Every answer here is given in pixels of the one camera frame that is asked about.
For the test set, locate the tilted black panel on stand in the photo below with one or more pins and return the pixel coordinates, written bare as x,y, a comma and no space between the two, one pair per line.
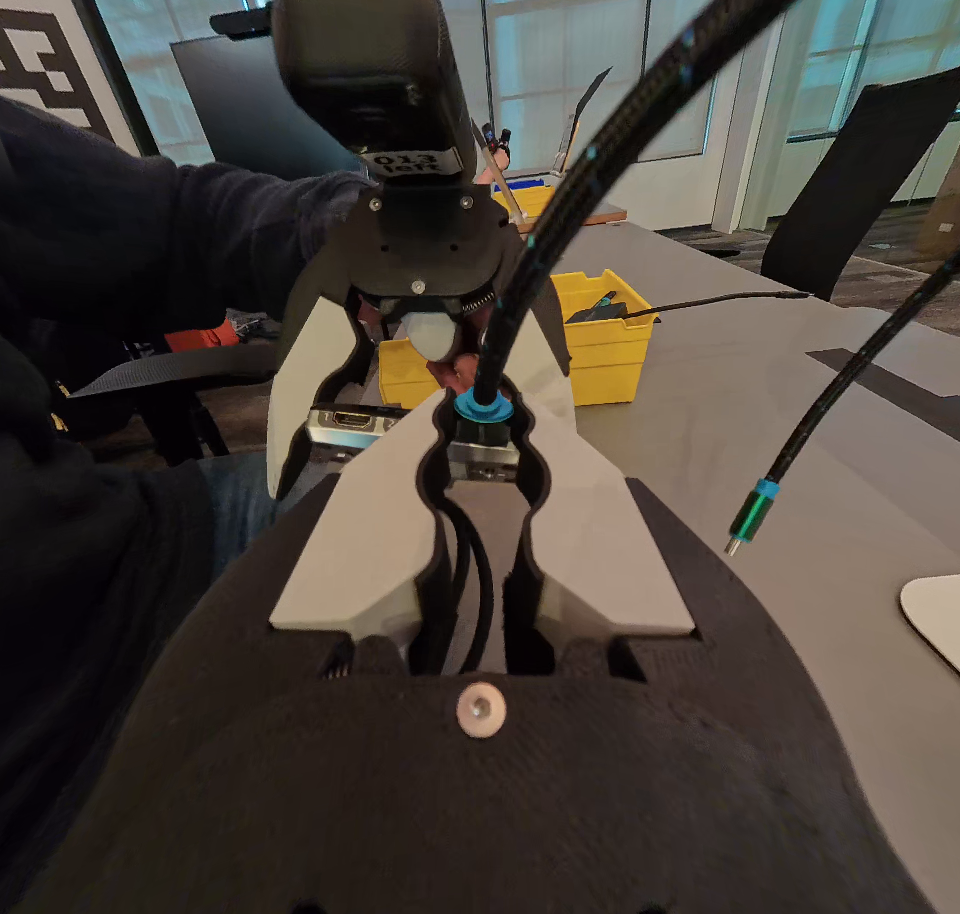
582,112

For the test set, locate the black chair with armrest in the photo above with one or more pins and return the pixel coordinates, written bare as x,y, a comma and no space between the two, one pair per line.
180,382

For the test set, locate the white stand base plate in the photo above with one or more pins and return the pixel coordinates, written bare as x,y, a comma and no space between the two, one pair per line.
938,622

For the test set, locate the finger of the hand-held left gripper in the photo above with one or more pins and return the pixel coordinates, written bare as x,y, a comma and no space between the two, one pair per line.
308,374
543,374

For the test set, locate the yellow plastic bin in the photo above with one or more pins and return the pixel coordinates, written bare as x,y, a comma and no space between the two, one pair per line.
608,359
525,202

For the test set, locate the large black television screen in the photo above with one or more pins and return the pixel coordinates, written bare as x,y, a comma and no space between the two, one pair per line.
240,112

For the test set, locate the person's blue jeans leg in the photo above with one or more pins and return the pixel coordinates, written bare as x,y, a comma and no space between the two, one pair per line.
248,502

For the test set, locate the orange floor object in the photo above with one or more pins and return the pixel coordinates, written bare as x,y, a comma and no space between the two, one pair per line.
203,338

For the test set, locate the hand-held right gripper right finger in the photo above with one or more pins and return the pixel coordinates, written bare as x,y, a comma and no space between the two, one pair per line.
608,554

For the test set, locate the black office chair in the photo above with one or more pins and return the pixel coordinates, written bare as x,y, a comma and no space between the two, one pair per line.
855,179

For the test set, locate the white printed board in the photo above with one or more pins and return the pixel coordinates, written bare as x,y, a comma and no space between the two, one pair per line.
53,52

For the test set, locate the person's left hand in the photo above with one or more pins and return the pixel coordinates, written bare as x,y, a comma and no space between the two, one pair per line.
455,374

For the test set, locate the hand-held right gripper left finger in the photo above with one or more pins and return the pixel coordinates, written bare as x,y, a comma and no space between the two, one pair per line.
360,554

